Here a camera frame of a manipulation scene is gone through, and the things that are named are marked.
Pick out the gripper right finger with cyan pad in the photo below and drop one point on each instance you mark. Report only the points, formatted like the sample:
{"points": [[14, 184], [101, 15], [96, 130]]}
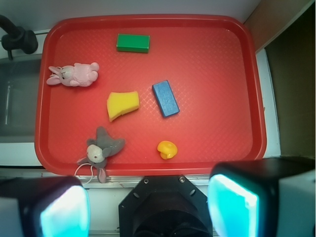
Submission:
{"points": [[271, 197]]}

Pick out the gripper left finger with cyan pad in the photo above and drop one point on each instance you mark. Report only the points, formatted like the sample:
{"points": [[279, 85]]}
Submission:
{"points": [[44, 207]]}

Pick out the pink plush bunny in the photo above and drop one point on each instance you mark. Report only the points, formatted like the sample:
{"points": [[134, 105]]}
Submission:
{"points": [[82, 75]]}

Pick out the grey plush donkey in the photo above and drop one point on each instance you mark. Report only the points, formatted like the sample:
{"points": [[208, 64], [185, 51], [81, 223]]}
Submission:
{"points": [[97, 152]]}

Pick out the yellow rubber duck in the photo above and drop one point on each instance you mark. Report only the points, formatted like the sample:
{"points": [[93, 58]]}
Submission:
{"points": [[167, 150]]}

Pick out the yellow sponge piece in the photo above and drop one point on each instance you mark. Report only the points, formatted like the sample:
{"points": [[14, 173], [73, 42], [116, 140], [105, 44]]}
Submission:
{"points": [[119, 104]]}

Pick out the steel sink basin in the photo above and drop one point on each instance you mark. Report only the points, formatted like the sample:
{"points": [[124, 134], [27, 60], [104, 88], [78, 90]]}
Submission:
{"points": [[19, 80]]}

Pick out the red plastic tray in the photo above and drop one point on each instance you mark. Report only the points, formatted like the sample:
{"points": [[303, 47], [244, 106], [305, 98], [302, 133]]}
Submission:
{"points": [[210, 64]]}

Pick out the blue rectangular block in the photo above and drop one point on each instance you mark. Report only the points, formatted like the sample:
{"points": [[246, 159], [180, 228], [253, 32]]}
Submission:
{"points": [[165, 98]]}

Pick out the green rectangular block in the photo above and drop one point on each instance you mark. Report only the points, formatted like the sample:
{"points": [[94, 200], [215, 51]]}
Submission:
{"points": [[133, 43]]}

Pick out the black octagonal mount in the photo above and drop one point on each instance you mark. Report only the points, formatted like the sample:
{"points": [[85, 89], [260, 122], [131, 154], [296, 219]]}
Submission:
{"points": [[165, 206]]}

